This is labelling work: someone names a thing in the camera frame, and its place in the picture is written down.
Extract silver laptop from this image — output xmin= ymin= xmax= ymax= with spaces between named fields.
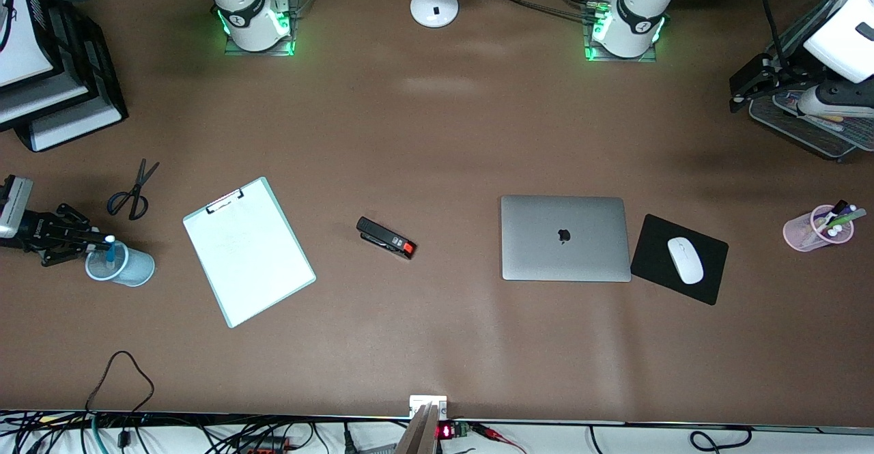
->
xmin=501 ymin=195 xmax=633 ymax=283

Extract black marker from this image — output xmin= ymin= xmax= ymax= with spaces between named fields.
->
xmin=814 ymin=199 xmax=849 ymax=231

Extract green marker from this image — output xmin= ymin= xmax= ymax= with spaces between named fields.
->
xmin=823 ymin=208 xmax=868 ymax=231

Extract black scissors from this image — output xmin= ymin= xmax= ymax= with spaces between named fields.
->
xmin=106 ymin=158 xmax=161 ymax=221

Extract blue mesh cup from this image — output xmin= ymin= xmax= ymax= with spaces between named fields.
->
xmin=85 ymin=239 xmax=156 ymax=288

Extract dark mesh desk tray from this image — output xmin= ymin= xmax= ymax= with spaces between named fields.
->
xmin=749 ymin=0 xmax=874 ymax=162

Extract black stacked paper trays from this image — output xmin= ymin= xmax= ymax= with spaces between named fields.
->
xmin=0 ymin=0 xmax=129 ymax=153

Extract pink mesh cup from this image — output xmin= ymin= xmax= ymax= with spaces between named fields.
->
xmin=783 ymin=205 xmax=856 ymax=253

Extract white clipboard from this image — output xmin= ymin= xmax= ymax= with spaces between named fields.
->
xmin=182 ymin=176 xmax=317 ymax=329

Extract white computer mouse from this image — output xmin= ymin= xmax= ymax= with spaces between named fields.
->
xmin=666 ymin=237 xmax=705 ymax=285

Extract white paper sheet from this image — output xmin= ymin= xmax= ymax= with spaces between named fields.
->
xmin=0 ymin=0 xmax=57 ymax=88

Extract black mouse pad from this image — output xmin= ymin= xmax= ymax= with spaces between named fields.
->
xmin=630 ymin=214 xmax=730 ymax=306

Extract black stapler red tip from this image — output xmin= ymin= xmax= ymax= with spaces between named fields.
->
xmin=356 ymin=216 xmax=417 ymax=261

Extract small white box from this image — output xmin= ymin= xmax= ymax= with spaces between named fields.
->
xmin=410 ymin=395 xmax=448 ymax=419

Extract black looped cable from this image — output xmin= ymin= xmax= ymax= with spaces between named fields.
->
xmin=85 ymin=350 xmax=156 ymax=415

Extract black coiled cable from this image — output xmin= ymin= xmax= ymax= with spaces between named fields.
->
xmin=688 ymin=425 xmax=755 ymax=454

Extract grey camera mount bar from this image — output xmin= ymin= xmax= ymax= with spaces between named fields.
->
xmin=394 ymin=403 xmax=442 ymax=454

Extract red wire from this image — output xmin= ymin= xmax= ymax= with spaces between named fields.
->
xmin=471 ymin=423 xmax=528 ymax=454

